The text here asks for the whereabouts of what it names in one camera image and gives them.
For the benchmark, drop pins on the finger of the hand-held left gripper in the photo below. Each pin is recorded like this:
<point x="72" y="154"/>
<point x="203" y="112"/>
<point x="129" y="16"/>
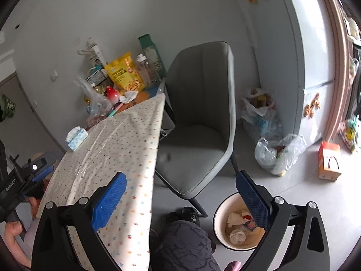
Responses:
<point x="42" y="173"/>
<point x="49" y="157"/>

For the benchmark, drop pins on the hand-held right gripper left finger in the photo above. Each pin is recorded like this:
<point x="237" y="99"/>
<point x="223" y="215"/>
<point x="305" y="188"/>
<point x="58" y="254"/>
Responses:
<point x="110" y="200"/>

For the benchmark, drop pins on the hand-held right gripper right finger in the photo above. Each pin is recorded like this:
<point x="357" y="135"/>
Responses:
<point x="252" y="200"/>

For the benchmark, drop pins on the red and white wrapper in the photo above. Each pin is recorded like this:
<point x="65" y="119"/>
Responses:
<point x="246" y="214"/>

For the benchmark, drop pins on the blue snack packet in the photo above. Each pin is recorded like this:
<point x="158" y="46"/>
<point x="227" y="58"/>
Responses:
<point x="250" y="225"/>

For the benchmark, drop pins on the round cream trash bin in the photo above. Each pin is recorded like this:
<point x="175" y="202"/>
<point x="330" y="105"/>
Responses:
<point x="222" y="203"/>

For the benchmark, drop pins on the large white tissue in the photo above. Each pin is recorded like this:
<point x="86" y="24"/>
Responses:
<point x="238" y="237"/>

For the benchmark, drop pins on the person's left hand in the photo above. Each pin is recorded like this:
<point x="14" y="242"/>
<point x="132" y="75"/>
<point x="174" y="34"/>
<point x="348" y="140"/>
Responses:
<point x="14" y="230"/>

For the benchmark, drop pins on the blue tissue box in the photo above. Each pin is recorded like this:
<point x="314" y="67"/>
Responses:
<point x="76" y="138"/>

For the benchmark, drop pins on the clear plastic floor bag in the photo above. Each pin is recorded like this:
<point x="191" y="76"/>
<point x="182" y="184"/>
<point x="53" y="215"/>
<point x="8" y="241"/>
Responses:
<point x="279" y="153"/>

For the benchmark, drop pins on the green camouflage cloth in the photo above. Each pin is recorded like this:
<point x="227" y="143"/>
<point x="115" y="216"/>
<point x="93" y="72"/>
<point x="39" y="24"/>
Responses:
<point x="6" y="108"/>

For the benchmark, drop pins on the dotted white tablecloth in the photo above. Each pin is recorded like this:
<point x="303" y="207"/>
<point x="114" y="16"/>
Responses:
<point x="121" y="135"/>

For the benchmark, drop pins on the black slipper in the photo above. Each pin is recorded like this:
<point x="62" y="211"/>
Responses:
<point x="184" y="216"/>

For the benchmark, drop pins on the tall clear plastic bag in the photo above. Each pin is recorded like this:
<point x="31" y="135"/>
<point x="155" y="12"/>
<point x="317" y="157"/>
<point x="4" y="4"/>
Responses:
<point x="94" y="101"/>

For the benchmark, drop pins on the person's patterned trouser leg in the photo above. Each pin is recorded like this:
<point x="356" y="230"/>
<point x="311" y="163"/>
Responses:
<point x="186" y="248"/>

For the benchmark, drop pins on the yellow oil bottle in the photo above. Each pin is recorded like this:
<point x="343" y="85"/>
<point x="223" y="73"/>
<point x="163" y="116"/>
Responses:
<point x="97" y="90"/>

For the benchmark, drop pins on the orange cardboard carton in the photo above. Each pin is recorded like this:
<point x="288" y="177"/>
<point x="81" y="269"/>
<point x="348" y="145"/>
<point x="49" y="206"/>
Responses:
<point x="330" y="161"/>

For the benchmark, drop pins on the red peach-shaped vase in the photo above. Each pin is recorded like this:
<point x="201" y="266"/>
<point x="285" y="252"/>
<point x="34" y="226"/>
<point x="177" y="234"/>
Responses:
<point x="112" y="96"/>

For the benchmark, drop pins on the white plastic bag with goods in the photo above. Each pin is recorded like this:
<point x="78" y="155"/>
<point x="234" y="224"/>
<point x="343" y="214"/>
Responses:
<point x="259" y="110"/>

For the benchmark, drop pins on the small crumpled white tissue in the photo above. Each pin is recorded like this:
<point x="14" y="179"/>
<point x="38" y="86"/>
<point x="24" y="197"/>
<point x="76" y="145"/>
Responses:
<point x="128" y="96"/>

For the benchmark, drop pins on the grey upholstered chair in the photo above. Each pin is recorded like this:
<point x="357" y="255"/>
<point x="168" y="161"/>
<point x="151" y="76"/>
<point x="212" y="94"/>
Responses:
<point x="200" y="104"/>

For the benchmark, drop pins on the gingerbread fridge magnet cluster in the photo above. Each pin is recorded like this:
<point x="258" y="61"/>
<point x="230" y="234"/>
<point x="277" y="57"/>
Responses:
<point x="311" y="106"/>

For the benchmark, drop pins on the orange table mat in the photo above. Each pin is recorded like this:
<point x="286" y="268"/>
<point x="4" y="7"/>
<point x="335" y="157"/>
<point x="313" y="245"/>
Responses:
<point x="146" y="93"/>

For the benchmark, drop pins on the yellow snack bag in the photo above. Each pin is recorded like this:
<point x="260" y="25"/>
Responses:
<point x="125" y="73"/>

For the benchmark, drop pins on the white carton on table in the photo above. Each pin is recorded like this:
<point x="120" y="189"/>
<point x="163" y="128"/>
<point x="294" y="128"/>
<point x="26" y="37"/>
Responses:
<point x="97" y="53"/>

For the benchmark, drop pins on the yellow green toy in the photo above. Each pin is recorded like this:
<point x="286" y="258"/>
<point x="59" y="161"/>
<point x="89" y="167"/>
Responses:
<point x="350" y="131"/>

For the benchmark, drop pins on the clear plastic jar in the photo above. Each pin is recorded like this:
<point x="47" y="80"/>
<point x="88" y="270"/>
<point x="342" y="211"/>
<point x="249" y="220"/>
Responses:
<point x="148" y="72"/>

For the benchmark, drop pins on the green cardboard box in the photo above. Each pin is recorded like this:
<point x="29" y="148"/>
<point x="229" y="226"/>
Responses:
<point x="153" y="53"/>

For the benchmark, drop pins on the white refrigerator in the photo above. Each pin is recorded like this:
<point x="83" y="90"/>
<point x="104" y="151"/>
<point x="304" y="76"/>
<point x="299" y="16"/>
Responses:
<point x="293" y="48"/>

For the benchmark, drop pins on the white wall socket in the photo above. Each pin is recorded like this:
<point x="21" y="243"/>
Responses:
<point x="54" y="75"/>

